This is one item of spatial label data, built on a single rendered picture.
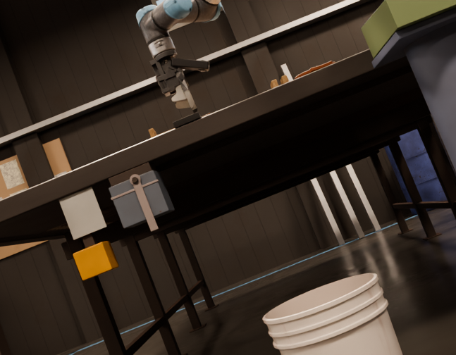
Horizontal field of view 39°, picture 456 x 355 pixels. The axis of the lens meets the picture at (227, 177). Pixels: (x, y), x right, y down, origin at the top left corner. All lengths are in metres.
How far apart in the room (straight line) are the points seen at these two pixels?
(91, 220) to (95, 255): 0.10
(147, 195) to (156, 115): 5.88
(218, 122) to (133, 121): 5.91
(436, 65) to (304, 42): 6.25
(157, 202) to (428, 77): 0.76
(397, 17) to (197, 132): 0.62
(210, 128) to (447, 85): 0.62
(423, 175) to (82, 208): 5.51
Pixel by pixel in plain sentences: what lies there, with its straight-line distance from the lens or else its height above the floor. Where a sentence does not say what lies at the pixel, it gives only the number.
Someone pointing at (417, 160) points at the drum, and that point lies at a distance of 7.02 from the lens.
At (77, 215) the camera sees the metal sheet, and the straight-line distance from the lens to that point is 1.84.
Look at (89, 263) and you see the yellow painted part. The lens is 1.81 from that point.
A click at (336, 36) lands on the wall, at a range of 7.84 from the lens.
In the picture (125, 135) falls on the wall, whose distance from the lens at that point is 7.64.
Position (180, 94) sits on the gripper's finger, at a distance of 1.94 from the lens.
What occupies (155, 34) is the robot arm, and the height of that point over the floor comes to 1.23.
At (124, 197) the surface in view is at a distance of 1.78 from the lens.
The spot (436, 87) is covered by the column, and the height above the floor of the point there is 0.73.
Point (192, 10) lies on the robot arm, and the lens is 2.00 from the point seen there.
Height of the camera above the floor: 0.60
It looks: 4 degrees up
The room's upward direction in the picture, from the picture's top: 22 degrees counter-clockwise
